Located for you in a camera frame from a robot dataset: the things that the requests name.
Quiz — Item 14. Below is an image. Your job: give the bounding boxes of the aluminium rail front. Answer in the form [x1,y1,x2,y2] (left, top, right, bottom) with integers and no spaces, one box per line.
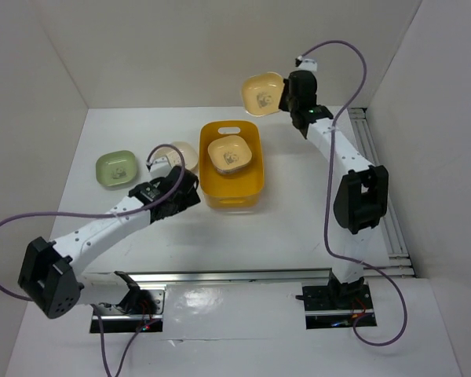
[45,266,413,287]

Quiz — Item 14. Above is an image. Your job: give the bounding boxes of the yellow panda plate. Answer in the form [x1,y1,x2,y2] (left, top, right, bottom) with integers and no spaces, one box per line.
[207,134,253,174]
[241,72,284,117]

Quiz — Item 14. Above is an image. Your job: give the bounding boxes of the cream panda plate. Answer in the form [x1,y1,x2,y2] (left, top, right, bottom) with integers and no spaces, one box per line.
[166,141,199,171]

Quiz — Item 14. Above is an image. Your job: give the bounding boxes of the aluminium rail right side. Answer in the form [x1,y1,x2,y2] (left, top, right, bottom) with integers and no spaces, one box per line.
[348,108,416,278]

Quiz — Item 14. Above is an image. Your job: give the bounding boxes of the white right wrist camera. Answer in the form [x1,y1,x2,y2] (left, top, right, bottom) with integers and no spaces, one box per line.
[295,56,318,72]

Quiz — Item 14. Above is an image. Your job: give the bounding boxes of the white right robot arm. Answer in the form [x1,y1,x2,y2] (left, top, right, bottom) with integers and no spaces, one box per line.
[279,71,389,309]

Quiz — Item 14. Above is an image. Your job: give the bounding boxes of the yellow plastic bin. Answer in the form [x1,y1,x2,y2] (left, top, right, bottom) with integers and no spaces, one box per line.
[199,120,265,209]

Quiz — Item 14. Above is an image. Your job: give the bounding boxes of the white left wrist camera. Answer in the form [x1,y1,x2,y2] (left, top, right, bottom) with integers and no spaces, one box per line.
[146,156,172,176]

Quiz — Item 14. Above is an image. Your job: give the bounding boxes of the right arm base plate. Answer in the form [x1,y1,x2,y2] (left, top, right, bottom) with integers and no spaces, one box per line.
[295,284,377,330]

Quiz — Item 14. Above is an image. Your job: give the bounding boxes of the aluminium rail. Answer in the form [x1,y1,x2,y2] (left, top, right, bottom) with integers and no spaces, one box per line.
[45,266,413,287]
[348,108,416,278]

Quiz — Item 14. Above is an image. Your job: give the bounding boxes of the green panda plate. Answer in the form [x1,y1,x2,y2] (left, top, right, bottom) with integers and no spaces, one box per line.
[95,150,139,188]

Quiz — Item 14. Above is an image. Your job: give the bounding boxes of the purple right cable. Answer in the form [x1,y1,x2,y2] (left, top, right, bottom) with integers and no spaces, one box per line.
[298,40,409,347]

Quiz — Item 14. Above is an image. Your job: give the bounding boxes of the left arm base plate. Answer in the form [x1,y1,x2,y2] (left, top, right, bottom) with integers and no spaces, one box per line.
[97,286,166,334]

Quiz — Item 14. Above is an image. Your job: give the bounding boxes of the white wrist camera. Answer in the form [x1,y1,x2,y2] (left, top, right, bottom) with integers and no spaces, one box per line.
[295,56,318,72]
[146,156,172,176]

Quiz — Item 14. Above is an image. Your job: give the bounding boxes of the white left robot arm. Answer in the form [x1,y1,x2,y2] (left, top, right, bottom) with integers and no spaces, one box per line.
[18,166,200,319]

